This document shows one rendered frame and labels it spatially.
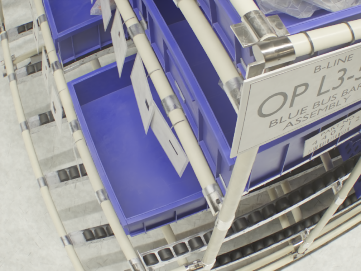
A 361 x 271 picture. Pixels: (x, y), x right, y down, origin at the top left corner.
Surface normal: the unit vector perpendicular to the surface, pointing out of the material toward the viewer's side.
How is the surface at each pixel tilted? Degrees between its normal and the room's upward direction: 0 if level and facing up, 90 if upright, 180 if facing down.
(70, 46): 90
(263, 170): 90
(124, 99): 3
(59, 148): 0
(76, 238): 11
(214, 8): 90
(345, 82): 90
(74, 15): 3
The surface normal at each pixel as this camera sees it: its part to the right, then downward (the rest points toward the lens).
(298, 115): 0.39, 0.84
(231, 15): -0.08, -0.37
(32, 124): 0.22, -0.48
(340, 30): 0.11, -0.29
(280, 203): -0.40, -0.21
